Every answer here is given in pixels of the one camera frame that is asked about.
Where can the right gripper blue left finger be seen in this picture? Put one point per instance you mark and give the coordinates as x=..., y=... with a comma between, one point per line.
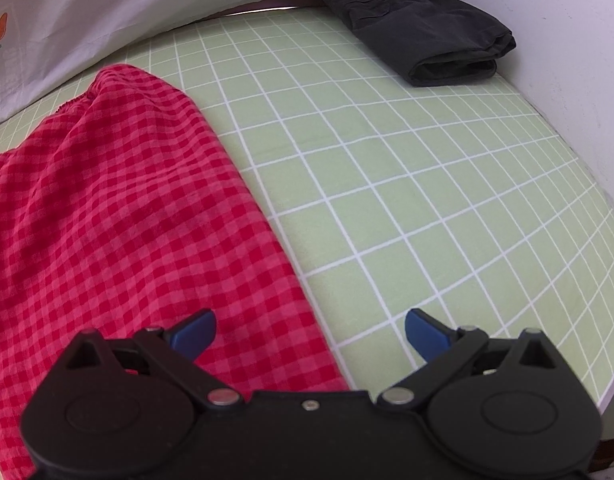
x=182, y=342

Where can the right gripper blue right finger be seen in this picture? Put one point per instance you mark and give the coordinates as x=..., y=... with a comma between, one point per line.
x=438, y=343

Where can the red checkered garment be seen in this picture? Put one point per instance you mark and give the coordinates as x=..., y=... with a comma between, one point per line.
x=123, y=210

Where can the green grid mat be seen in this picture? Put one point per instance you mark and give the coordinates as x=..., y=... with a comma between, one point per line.
x=462, y=201

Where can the folded black garment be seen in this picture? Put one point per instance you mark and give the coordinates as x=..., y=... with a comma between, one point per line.
x=428, y=43

